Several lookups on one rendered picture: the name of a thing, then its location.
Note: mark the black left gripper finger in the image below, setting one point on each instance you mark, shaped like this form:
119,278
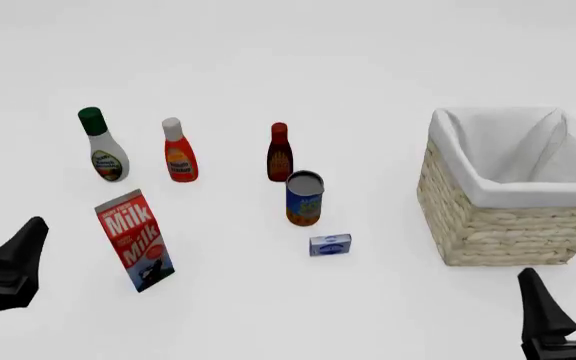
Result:
18,251

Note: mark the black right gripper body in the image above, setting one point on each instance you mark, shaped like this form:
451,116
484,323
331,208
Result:
563,348

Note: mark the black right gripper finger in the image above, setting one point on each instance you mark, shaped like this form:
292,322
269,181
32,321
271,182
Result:
543,311

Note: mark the woven basket white cloth liner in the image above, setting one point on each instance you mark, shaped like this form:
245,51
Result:
508,210

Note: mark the red ketchup bottle white cap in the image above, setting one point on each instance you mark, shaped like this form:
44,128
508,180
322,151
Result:
180,157

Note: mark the red milk carton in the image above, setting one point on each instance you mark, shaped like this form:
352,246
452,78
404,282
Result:
135,240

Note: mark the white dressing bottle green cap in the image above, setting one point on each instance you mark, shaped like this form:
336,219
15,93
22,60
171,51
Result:
108,153

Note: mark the small blue white box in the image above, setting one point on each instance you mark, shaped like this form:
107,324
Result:
330,245

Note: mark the blue printed soup tin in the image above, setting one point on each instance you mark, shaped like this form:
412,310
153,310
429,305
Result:
304,202

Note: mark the dark brown sauce bottle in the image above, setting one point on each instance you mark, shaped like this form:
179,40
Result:
280,157

